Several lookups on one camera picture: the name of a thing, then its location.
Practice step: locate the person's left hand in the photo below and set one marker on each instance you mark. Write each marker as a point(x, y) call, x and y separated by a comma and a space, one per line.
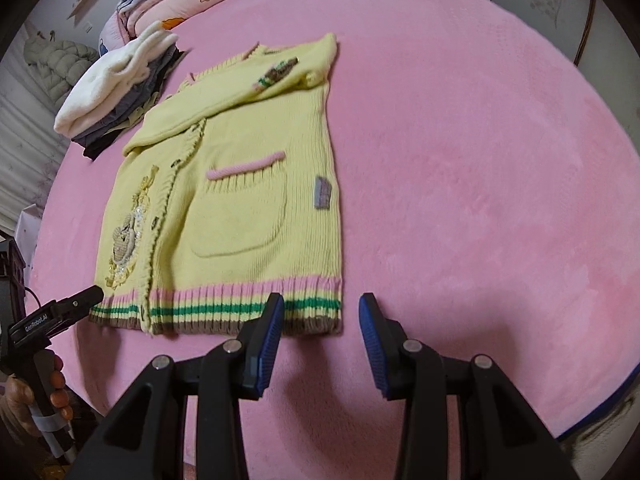
point(15, 405)

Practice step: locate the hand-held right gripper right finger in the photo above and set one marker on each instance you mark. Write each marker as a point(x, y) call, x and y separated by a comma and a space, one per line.
point(372, 345)

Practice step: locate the dark folded garment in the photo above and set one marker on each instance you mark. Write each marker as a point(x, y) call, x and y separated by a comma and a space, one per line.
point(97, 149)

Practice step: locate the pale pink printed cushion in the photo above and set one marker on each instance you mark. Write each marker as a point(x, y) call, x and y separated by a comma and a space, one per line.
point(110, 35)

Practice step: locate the floral wardrobe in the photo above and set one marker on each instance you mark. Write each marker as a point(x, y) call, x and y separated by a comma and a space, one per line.
point(540, 0)

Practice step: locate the pink bed cover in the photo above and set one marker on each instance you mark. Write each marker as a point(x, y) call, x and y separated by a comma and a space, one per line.
point(450, 160)

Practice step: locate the white fluffy folded garment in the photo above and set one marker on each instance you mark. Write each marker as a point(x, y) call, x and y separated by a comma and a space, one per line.
point(100, 90)

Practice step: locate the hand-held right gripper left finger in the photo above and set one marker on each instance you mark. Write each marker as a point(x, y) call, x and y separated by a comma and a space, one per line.
point(265, 345)

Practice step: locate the green puffer jacket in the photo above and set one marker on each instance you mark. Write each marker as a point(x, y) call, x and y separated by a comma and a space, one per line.
point(57, 65)

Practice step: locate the yellow knitted cardigan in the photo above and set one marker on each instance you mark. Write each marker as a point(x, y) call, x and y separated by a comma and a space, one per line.
point(240, 200)

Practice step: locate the yellow-green folded garment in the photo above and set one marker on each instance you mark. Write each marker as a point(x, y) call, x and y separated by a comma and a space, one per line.
point(131, 121)

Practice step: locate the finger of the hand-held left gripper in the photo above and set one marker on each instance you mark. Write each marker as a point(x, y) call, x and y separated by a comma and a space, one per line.
point(75, 305)

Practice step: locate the pink folded quilt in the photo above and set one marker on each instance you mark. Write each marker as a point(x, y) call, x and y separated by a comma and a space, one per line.
point(200, 0)

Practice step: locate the stack of dark folded clothes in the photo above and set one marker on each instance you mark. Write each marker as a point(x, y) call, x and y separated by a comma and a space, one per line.
point(135, 97)

